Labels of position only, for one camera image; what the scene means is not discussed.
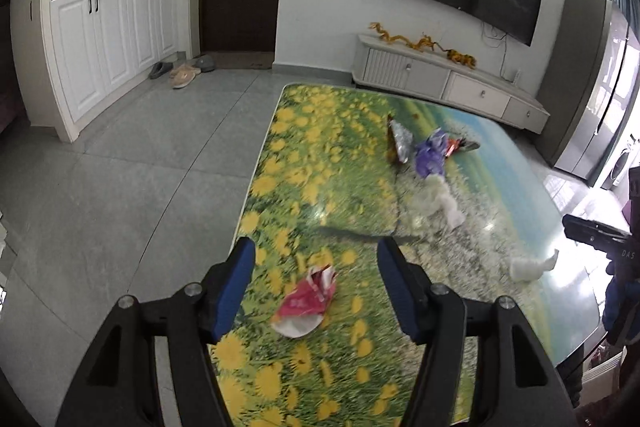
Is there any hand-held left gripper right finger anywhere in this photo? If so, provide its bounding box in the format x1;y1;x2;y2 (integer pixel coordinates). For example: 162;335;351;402
376;237;576;427

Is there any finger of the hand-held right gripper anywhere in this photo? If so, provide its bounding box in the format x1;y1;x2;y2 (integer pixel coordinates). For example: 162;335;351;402
626;166;640;210
561;214;632;253

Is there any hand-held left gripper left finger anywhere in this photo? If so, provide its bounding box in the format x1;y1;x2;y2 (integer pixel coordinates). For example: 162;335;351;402
55;237;257;427

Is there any red and white snack packet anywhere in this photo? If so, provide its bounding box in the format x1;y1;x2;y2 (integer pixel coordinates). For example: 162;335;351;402
271;264;338;339

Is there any purple wrapper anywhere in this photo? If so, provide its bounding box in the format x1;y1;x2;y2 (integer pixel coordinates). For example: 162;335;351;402
412;129;451;180

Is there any dark brown snack packet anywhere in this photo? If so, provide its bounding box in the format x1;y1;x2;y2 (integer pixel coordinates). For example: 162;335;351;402
386;114;416;165

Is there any red orange snack wrapper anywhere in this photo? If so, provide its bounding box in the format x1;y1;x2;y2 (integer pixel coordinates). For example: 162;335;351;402
445;137;482;156

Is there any person's right forearm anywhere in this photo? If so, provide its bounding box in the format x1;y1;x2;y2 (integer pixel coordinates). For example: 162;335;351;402
601;274;640;348

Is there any white washing machine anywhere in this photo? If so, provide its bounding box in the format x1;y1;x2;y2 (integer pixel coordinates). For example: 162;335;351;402
602;134;640;190

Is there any grey refrigerator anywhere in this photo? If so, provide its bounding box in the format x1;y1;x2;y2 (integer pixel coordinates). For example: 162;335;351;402
537;0;633;180

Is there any blue curtain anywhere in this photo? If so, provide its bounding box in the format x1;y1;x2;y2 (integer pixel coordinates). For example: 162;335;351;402
612;0;638;28

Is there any golden tiger figurine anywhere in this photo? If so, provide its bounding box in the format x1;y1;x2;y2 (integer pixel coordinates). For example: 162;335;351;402
446;49;476;68

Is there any white television cabinet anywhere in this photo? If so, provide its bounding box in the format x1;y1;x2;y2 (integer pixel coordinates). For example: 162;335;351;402
351;33;551;134

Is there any brown door mat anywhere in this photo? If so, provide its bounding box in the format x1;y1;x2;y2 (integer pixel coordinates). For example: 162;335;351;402
207;52;275;70

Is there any golden dragon figurine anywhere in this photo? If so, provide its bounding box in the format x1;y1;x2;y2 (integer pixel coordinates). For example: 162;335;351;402
405;32;443;52
369;22;408;44

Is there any white floor cabinet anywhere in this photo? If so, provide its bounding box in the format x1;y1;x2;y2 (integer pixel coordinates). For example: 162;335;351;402
50;0;180;142

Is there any black television cable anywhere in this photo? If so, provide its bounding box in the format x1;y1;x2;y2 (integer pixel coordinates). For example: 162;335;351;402
481;21;507;78

